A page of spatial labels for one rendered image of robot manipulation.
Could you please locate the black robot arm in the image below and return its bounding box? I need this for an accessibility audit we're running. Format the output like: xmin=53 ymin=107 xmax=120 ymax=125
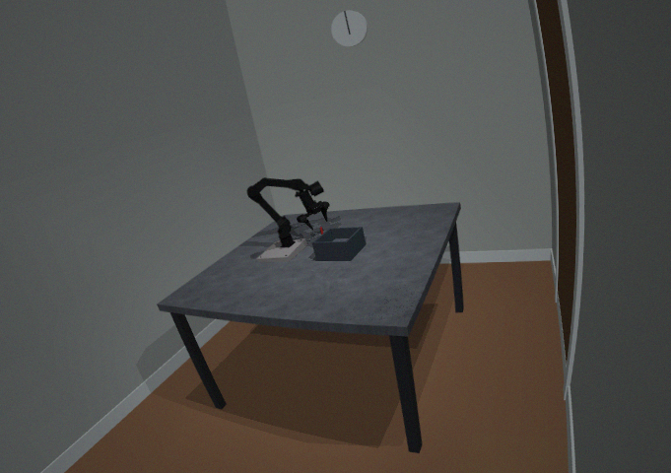
xmin=246 ymin=177 xmax=324 ymax=247

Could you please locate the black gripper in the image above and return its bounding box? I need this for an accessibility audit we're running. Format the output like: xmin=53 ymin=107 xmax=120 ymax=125
xmin=297 ymin=198 xmax=330 ymax=230

